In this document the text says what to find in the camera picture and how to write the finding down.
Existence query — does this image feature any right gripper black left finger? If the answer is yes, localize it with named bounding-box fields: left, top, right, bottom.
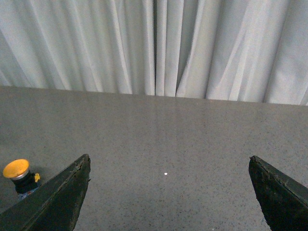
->
left=0, top=154, right=90, bottom=231

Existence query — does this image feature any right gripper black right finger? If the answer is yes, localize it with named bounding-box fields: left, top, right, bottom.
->
left=248, top=155, right=308, bottom=231

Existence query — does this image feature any yellow push button switch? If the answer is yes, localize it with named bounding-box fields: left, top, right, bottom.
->
left=2, top=159, right=40, bottom=200

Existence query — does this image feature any white pleated curtain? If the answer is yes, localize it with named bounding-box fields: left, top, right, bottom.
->
left=0, top=0, right=308, bottom=105

